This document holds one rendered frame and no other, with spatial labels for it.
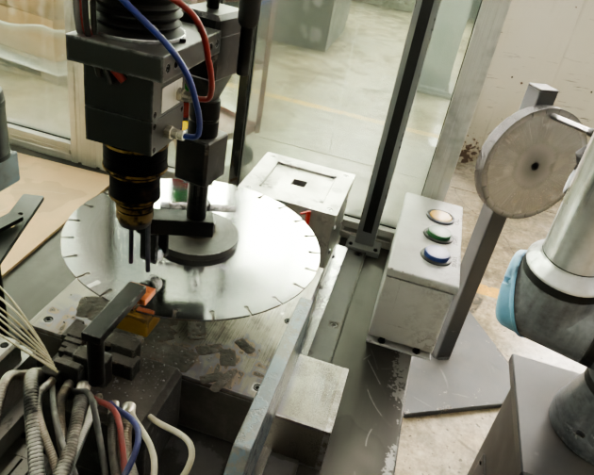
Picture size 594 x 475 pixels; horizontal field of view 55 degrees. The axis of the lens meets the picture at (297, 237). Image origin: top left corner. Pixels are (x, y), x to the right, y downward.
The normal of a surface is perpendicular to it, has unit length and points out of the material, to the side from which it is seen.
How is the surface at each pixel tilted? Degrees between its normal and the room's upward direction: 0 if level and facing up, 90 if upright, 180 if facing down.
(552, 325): 93
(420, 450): 0
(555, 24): 89
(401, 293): 90
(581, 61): 90
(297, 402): 0
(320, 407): 0
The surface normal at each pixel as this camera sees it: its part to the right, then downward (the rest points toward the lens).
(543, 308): -0.64, 0.44
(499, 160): 0.26, 0.49
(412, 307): -0.26, 0.47
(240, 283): 0.16, -0.84
